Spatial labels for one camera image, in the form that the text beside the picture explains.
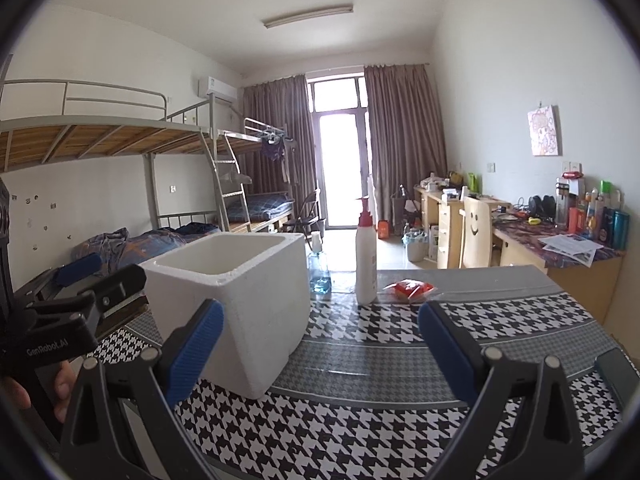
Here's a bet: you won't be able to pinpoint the glass balcony door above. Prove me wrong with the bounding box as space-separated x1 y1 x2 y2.
306 75 378 228

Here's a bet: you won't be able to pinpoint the wooden desk patterned top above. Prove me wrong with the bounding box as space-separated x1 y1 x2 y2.
492 215 626 326

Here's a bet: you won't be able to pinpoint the long grey metal bunk bed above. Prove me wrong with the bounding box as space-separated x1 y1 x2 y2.
0 79 257 283

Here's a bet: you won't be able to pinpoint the houndstooth tablecloth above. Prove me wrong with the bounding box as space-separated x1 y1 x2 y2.
85 265 640 480

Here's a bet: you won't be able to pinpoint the blue spray bottle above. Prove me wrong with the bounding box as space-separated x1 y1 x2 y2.
308 232 331 295

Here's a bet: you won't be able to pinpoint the wooden smiley chair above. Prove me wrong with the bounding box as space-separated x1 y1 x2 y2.
459 197 496 269

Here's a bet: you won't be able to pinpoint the ceiling tube light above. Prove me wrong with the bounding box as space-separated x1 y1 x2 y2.
262 4 353 29

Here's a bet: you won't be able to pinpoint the grey trash bin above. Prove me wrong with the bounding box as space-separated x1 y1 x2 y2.
404 232 428 262

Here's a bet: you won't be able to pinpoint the wide brown curtain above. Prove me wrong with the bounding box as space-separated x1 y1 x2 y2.
364 64 448 226

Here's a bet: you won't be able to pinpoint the blue orange plaid quilt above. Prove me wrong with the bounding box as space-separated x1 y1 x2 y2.
72 225 221 273

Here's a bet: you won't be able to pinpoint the black headphones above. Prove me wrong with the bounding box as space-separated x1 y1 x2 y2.
527 195 556 221

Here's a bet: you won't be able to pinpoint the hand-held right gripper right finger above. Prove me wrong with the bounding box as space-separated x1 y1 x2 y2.
417 301 586 480

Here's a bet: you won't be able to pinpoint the pink wall poster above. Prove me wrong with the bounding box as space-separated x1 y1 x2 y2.
527 106 563 157

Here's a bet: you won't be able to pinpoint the dark flat object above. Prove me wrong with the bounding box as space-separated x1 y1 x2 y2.
595 347 640 401

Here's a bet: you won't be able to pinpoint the white pump bottle red cap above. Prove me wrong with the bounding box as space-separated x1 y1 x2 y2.
354 197 379 306

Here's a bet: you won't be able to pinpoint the narrow brown curtain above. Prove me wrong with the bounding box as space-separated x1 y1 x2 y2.
242 75 318 201

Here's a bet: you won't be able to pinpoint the short grey metal bunk bed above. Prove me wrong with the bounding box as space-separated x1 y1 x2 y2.
217 117 297 235

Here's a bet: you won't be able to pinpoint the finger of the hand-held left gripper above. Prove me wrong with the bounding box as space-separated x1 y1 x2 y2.
15 252 103 306
20 264 147 333

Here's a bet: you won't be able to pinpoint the red packet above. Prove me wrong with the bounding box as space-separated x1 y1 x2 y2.
382 280 437 301

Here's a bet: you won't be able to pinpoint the wooden desk with drawers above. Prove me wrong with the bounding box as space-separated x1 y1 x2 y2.
414 185 511 269

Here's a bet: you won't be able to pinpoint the person's left hand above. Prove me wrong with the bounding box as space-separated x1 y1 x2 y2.
0 360 76 423

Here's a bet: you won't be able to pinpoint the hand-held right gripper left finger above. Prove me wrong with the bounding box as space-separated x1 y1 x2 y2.
57 298 226 480

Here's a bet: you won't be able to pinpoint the blue plaid mattress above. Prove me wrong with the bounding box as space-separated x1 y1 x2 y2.
245 192 296 221

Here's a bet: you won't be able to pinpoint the dark hanging clothes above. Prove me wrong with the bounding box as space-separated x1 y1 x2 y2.
260 135 296 161

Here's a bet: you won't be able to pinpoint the printed paper sheets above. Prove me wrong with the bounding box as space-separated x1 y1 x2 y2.
539 232 603 267

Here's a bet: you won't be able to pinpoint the row of toiletry bottles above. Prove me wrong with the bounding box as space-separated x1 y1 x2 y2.
555 170 632 251

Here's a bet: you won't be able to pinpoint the white foam box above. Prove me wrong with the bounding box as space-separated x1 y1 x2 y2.
137 231 307 401

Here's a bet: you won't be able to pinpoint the white air conditioner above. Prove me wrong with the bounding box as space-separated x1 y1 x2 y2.
197 76 238 100

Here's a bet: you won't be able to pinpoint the black folding chair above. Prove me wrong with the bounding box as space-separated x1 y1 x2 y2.
287 192 326 233

